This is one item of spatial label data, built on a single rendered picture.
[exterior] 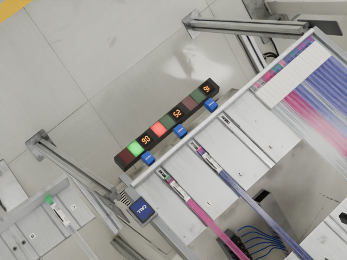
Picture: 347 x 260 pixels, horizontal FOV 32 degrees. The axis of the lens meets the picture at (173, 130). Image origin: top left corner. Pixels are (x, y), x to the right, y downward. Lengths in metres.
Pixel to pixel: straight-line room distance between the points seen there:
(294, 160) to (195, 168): 0.47
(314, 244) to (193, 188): 0.32
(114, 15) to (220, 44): 0.47
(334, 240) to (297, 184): 0.44
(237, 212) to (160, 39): 0.78
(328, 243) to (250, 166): 0.26
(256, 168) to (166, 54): 0.88
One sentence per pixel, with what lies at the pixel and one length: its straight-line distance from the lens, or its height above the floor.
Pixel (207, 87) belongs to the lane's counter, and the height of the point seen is 0.66.
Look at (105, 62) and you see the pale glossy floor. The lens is 2.17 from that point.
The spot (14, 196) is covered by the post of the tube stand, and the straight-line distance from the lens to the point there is 2.15.
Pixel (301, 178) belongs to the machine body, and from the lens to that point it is 1.92.
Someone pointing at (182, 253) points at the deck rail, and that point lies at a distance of 1.44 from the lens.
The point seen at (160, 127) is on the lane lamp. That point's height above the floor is 0.66.
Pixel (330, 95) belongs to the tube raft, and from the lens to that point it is 1.63.
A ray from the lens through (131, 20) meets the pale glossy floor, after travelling 2.21.
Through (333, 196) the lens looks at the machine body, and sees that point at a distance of 2.03.
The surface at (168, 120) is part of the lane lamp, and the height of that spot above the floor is 0.66.
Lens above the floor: 2.00
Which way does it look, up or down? 59 degrees down
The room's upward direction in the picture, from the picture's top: 111 degrees clockwise
